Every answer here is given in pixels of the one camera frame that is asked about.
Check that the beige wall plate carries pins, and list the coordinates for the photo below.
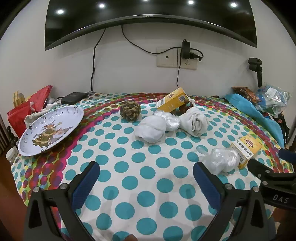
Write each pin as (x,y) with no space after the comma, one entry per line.
(166,58)

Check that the rolled white sock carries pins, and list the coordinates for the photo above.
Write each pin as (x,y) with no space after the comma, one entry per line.
(150,129)
(194,121)

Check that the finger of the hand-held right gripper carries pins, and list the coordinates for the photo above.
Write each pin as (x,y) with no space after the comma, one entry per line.
(261,168)
(288,155)

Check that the clear bag with blue items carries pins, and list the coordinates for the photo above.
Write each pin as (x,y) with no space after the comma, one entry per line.
(272,98)

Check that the large yellow carton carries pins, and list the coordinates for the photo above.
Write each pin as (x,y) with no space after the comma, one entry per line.
(172,102)

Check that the brown snack packet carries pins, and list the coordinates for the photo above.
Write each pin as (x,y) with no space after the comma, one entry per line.
(245,93)

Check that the white cloth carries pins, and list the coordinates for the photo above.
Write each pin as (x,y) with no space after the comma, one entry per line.
(34,114)

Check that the red paper bag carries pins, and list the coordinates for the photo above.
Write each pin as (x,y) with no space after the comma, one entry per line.
(20,113)

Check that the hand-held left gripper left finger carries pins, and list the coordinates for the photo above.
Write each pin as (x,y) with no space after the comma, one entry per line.
(85,185)

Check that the brown-haired doll figure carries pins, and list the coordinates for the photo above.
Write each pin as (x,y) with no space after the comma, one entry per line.
(183,108)

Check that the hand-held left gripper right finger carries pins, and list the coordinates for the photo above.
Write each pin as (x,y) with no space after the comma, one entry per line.
(205,183)

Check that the polka dot tablecloth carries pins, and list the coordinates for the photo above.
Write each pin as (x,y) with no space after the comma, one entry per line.
(143,185)

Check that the white patterned plate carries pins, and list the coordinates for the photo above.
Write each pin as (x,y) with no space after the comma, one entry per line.
(53,125)

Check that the beige wall power socket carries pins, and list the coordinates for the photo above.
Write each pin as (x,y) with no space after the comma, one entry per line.
(188,63)

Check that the black flat box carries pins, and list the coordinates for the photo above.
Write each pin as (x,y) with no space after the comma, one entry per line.
(74,97)

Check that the black wall television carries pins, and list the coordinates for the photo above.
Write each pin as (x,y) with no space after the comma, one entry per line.
(150,9)

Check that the small yellow carton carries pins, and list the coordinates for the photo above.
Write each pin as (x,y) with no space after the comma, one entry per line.
(248,146)

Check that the small jar with white lid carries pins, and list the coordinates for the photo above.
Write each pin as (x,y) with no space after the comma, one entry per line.
(11,156)

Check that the clear plastic bag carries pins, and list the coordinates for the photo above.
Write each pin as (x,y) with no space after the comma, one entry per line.
(171,121)
(222,160)

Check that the black angled plug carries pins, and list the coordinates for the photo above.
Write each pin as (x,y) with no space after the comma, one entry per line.
(197,55)

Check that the black power adapter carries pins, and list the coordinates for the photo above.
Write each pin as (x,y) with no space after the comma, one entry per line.
(186,49)

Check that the blue cloth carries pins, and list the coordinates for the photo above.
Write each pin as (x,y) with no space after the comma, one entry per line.
(256,113)

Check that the black clamp mount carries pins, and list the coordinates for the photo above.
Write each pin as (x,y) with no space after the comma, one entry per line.
(256,66)

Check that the yellow cardboard pieces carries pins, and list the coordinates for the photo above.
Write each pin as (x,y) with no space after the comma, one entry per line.
(19,99)

